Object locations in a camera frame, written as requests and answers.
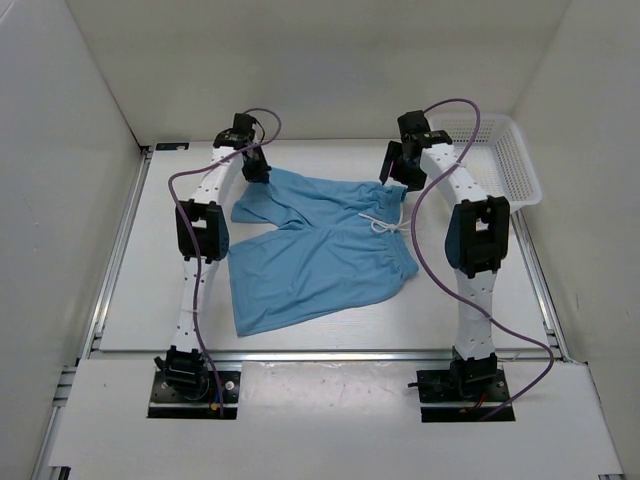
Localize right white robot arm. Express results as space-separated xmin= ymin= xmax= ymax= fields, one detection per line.
xmin=379 ymin=110 xmax=510 ymax=400

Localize light blue shorts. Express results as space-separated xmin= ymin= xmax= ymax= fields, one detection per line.
xmin=228 ymin=169 xmax=419 ymax=337

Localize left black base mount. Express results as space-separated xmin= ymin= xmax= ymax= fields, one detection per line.
xmin=147 ymin=370 xmax=242 ymax=420

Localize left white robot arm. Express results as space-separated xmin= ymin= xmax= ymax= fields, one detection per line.
xmin=155 ymin=107 xmax=272 ymax=402

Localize white plastic basket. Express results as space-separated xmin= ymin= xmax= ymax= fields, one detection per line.
xmin=428 ymin=113 xmax=542 ymax=212

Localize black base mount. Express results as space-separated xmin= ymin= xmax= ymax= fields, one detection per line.
xmin=407 ymin=369 xmax=511 ymax=423
xmin=147 ymin=370 xmax=242 ymax=420

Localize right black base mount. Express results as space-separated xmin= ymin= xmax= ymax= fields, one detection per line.
xmin=407 ymin=369 xmax=511 ymax=423

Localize aluminium frame rail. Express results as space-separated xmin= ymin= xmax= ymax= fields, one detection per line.
xmin=87 ymin=140 xmax=560 ymax=363

